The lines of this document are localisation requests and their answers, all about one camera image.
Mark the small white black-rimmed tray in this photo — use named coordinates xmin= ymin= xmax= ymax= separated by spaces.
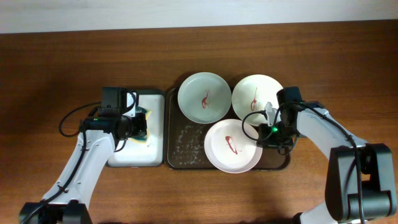
xmin=107 ymin=89 xmax=165 ymax=167

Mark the green yellow sponge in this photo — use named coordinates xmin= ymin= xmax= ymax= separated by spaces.
xmin=129 ymin=106 xmax=151 ymax=143

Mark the large brown tray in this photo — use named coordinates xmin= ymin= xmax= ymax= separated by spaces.
xmin=164 ymin=88 xmax=291 ymax=171

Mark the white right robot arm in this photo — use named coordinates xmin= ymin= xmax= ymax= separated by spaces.
xmin=257 ymin=100 xmax=397 ymax=224

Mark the black cable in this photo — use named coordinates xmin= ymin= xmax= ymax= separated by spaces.
xmin=58 ymin=101 xmax=102 ymax=138
xmin=241 ymin=110 xmax=268 ymax=141

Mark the right black cable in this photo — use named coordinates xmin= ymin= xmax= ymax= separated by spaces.
xmin=241 ymin=110 xmax=268 ymax=141

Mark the left black cable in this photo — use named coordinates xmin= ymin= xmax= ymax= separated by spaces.
xmin=58 ymin=101 xmax=102 ymax=138

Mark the cream white plate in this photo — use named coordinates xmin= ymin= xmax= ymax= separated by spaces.
xmin=232 ymin=74 xmax=283 ymax=120

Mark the pale green plate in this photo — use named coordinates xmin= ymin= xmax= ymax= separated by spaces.
xmin=177 ymin=72 xmax=232 ymax=124

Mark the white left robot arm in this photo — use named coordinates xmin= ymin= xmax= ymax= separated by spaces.
xmin=19 ymin=113 xmax=147 ymax=223

